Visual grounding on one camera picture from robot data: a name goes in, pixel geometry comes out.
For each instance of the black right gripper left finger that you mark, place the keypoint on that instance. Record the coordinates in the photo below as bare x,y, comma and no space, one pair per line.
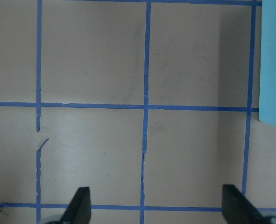
79,210

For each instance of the light blue plastic bin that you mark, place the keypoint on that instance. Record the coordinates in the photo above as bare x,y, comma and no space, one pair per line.
267,97

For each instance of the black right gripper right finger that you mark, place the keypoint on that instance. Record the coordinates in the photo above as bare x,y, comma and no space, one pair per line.
237,209

